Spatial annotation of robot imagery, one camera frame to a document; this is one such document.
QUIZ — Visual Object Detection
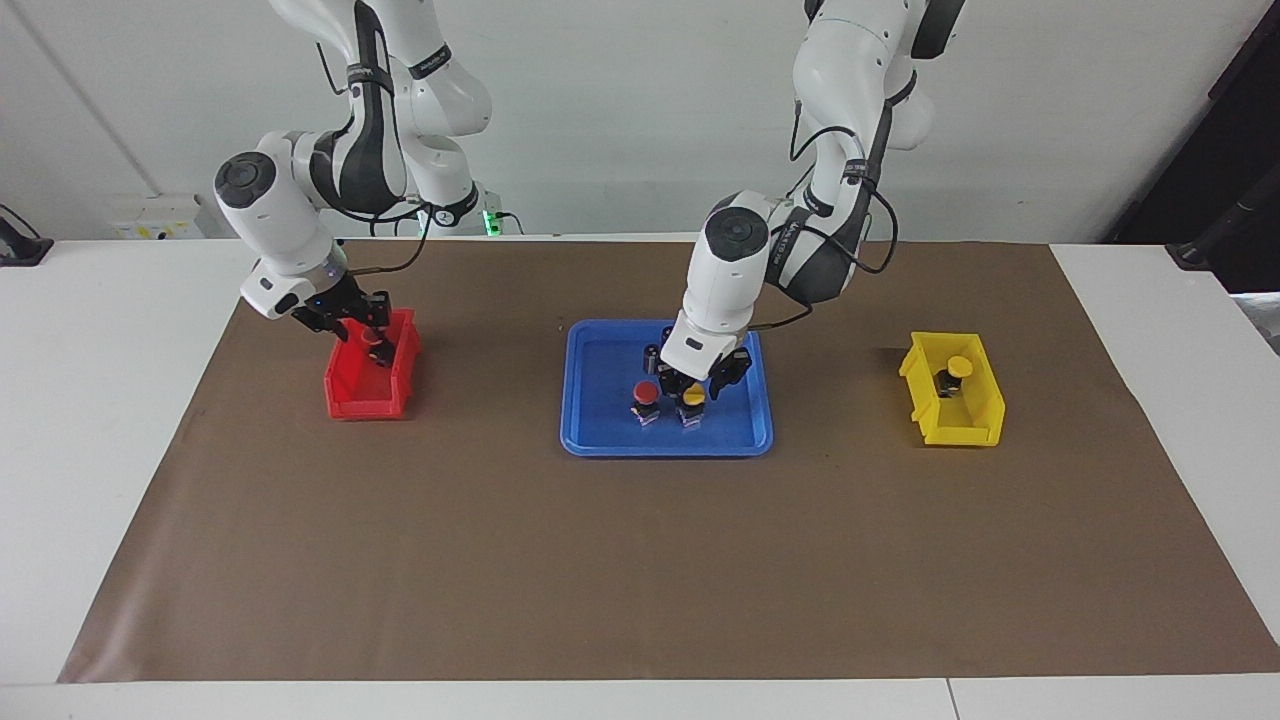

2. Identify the blue plastic tray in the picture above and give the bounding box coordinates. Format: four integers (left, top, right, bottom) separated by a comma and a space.
559, 319, 775, 459

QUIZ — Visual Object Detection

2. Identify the red plastic bin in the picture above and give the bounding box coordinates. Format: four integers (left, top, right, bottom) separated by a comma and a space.
323, 308, 423, 421

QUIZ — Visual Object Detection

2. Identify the brown paper mat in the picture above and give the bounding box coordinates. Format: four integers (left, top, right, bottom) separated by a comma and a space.
57, 238, 1280, 685

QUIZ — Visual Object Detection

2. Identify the yellow plastic bin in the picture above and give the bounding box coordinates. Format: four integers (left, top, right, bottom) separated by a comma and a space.
898, 331, 1006, 448

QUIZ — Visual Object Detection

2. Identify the black stand pole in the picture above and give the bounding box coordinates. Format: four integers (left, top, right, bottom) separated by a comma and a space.
1168, 195, 1280, 271

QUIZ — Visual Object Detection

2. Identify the black background panel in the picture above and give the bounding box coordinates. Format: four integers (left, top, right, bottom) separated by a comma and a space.
1105, 0, 1280, 296

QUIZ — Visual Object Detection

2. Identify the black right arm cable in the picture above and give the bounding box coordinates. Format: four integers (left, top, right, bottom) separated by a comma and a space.
318, 40, 433, 276

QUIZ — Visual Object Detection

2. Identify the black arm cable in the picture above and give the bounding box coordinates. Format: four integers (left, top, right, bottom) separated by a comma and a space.
745, 95, 901, 333
318, 40, 433, 276

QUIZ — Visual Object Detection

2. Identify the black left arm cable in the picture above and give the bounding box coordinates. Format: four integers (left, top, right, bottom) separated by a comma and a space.
745, 95, 901, 333

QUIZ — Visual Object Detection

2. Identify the black clamp with cable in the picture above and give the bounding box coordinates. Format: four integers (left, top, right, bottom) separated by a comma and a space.
0, 205, 54, 267

